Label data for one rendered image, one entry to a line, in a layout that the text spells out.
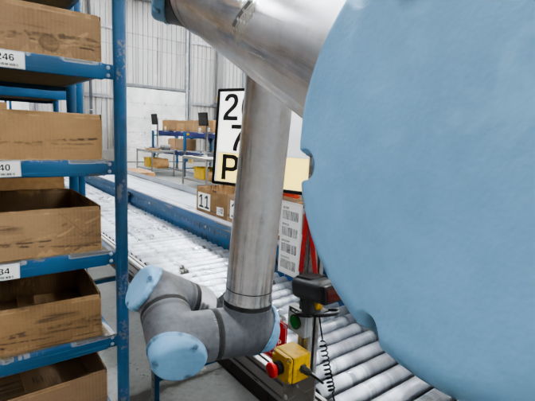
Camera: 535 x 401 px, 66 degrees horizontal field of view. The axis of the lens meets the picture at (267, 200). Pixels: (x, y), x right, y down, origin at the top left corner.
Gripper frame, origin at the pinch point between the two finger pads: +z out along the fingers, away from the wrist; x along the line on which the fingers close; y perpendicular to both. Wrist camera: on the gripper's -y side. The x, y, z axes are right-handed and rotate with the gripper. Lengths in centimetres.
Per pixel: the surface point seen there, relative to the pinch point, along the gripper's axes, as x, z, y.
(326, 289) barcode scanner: 12.9, -1.9, -13.3
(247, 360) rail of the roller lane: -24.2, 21.4, 15.2
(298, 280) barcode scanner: 4.0, -2.1, -12.5
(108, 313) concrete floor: -236, 73, 63
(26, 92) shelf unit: -108, -59, -33
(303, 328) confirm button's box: 3.4, 7.5, -2.7
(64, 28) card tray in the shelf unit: -20, -67, -36
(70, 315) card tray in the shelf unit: -20.6, -37.0, 16.2
